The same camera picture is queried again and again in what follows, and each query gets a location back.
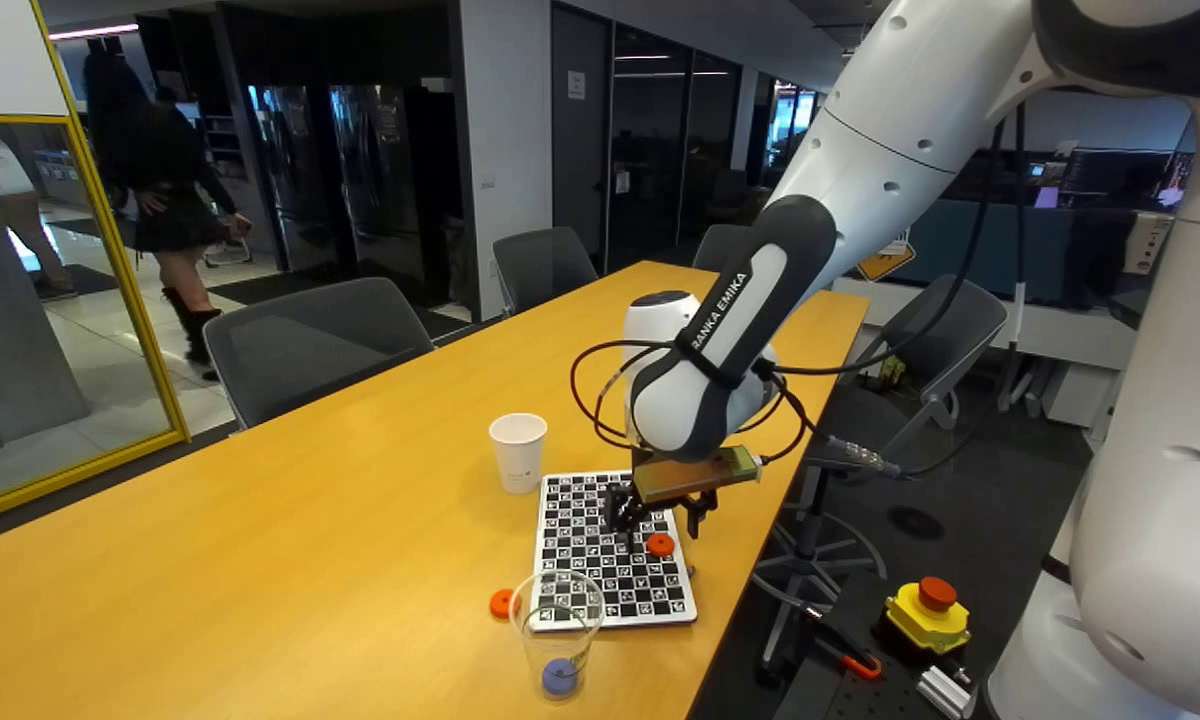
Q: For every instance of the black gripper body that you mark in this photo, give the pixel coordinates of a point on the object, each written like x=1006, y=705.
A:
x=664, y=501

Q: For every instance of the orange disc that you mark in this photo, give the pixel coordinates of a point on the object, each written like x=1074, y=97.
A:
x=500, y=607
x=662, y=545

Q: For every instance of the blue disc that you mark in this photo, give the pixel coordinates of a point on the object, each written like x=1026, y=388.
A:
x=562, y=678

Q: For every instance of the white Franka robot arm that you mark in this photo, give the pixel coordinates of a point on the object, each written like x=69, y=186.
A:
x=921, y=121

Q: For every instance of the white paper cup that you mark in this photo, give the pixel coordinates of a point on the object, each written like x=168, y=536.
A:
x=518, y=452

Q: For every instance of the checkered calibration board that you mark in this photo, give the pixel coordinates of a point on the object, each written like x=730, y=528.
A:
x=584, y=560

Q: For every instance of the grey office chair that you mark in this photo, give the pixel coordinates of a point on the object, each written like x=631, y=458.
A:
x=306, y=346
x=545, y=265
x=954, y=334
x=723, y=247

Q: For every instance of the yellow red emergency stop button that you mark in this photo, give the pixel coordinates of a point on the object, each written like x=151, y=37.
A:
x=927, y=626

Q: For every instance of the white orange sign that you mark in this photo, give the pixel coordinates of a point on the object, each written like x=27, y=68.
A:
x=886, y=261

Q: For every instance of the blue cabinet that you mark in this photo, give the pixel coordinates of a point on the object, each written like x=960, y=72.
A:
x=1055, y=252

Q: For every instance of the yellow framed glass partition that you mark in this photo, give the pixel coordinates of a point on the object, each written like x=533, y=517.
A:
x=128, y=265

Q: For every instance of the person in dark skirt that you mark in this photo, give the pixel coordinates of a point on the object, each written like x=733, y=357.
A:
x=161, y=203

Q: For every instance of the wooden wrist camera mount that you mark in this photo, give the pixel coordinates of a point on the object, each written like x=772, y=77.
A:
x=685, y=476

